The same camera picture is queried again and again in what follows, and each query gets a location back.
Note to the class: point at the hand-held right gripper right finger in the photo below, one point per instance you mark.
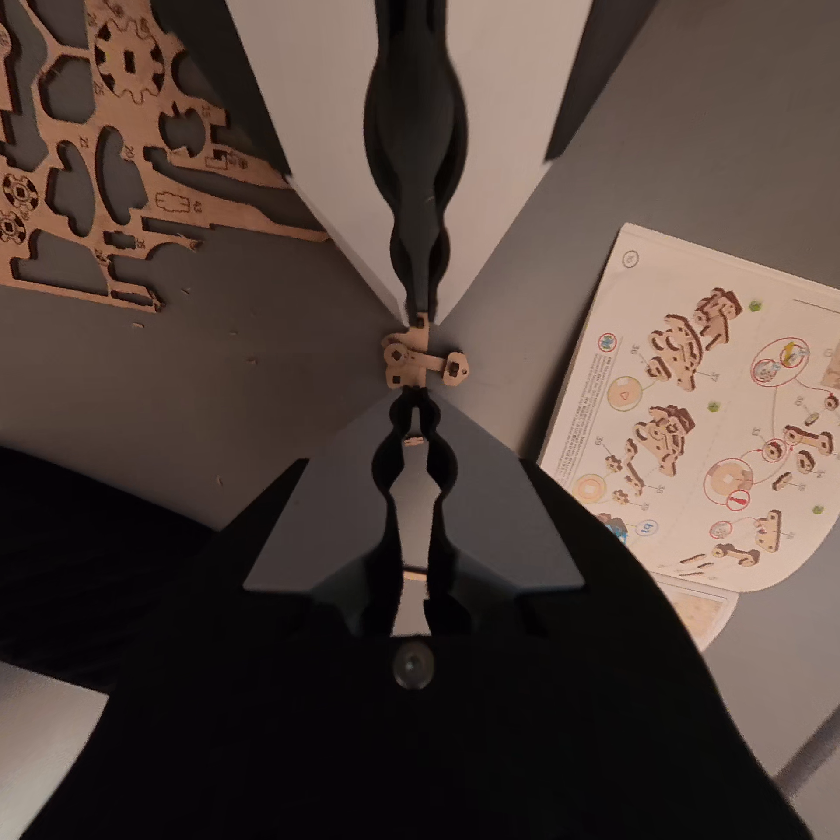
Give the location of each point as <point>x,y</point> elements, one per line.
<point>518,544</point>

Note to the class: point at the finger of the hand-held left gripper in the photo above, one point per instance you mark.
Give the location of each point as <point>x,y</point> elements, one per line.
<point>512,98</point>
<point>315,98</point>

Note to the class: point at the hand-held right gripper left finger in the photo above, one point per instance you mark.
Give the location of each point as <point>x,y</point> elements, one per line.
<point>315,544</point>

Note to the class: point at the small wooden model assembly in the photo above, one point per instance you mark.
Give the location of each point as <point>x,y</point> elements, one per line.
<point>407,361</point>

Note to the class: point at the wooden laser-cut parts sheet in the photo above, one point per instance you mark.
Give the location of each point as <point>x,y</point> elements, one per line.
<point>191,187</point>

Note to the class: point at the open instruction booklet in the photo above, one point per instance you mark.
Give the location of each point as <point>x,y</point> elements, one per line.
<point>656,275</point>

